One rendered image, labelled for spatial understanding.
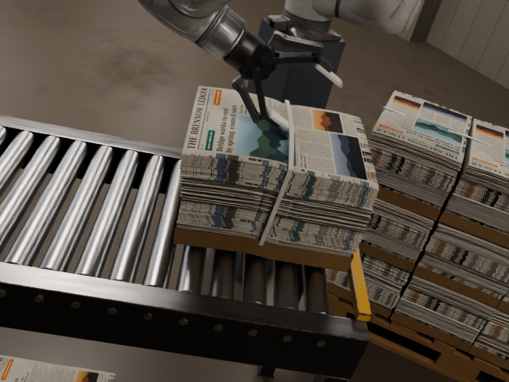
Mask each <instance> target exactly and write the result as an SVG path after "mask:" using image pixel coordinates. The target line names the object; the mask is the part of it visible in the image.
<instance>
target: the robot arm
mask: <svg viewBox="0 0 509 382"><path fill-rule="evenodd" d="M137 1H138V2H139V3H140V4H141V6H142V7H143V8H144V9H145V10H146V11H147V12H148V13H149V14H151V15H152V16H153V17H154V18H155V19H157V20H158V21H159V22H161V23H162V24H163V25H165V26H166V27H167V28H168V29H170V30H172V31H173V32H175V33H176V34H178V35H179V36H182V37H185V38H187V39H189V40H191V41H192V42H194V43H195V44H196V45H197V46H198V47H200V48H202V49H203V50H205V51H206V52H207V53H208V54H209V55H211V56H212V57H214V58H215V59H220V58H222V57H223V60H224V61H225V62H226V63H227V64H229V65H230V66H231V67H233V68H234V69H236V70H237V71H238V72H240V75H239V76H238V77H237V78H234V79H233V84H232V87H233V88H234V90H236V91H237V92H238V93H239V94H240V96H241V98H242V100H243V102H244V104H245V107H246V108H247V110H248V113H249V114H250V116H251V119H252V120H253V122H254V123H255V124H257V123H258V122H259V121H261V120H266V121H267V122H269V123H270V124H272V125H273V126H274V127H278V126H281V127H282V128H284V129H285V130H287V131H288V132H289V122H288V121H287V120H286V119H285V118H283V117H282V116H280V115H279V114H278V113H276V112H275V111H274V110H273V109H272V108H269V109H268V111H267V106H266V102H265V98H264V90H263V86H262V80H266V79H267V78H268V77H269V75H270V73H272V72H273V71H274V70H275V69H276V66H277V65H278V64H287V63H314V67H315V68H316V69H318V70H319V72H321V73H322V74H323V75H324V76H326V77H327V78H328V79H330V80H331V81H332V82H333V83H335V84H336V85H337V86H338V87H339V88H342V87H343V84H342V80H341V79H340V78H339V77H337V76H336V75H335V74H334V73H333V72H332V70H333V67H332V65H331V64H330V63H329V62H328V61H327V60H326V59H324V58H323V57H322V54H323V52H324V48H323V44H322V43H319V42H314V41H330V40H331V41H341V38H342V36H341V35H340V34H338V33H337V32H335V31H333V30H332V29H331V28H330V25H331V20H332V17H337V18H339V19H342V20H344V21H346V22H348V23H351V24H353V25H355V26H357V27H361V28H364V29H366V30H370V31H373V32H376V33H382V34H398V33H403V32H404V31H407V30H409V29H410V27H411V25H412V23H413V22H414V19H415V17H416V16H417V12H418V11H419V9H420V6H421V3H422V1H421V0H286V3H285V7H284V10H283V14H282V15H269V16H268V18H267V21H269V22H270V27H271V28H272V29H275V30H274V31H273V36H272V37H271V39H270V41H269V42H265V41H264V40H263V39H261V38H260V37H259V36H257V35H256V34H255V33H253V32H252V31H251V30H250V29H249V28H246V27H245V28H244V26H245V21H244V19H242V18H241V17H240V16H239V15H238V14H237V13H235V12H234V11H233V10H231V9H230V8H229V7H228V6H227V4H229V3H230V2H231V1H232V0H137ZM279 30H282V31H284V32H285V33H287V34H288V35H289V36H287V35H285V34H283V33H281V32H280V31H279ZM281 44H282V45H285V46H288V47H292V48H296V49H302V50H305V51H309V52H275V51H274V48H273V46H274V45H281ZM244 80H253V81H254V86H255V89H256V93H257V97H258V104H259V108H260V112H258V111H257V109H256V107H255V105H254V103H253V101H252V100H251V97H250V95H249V94H248V91H247V89H246V88H245V81H244Z"/></svg>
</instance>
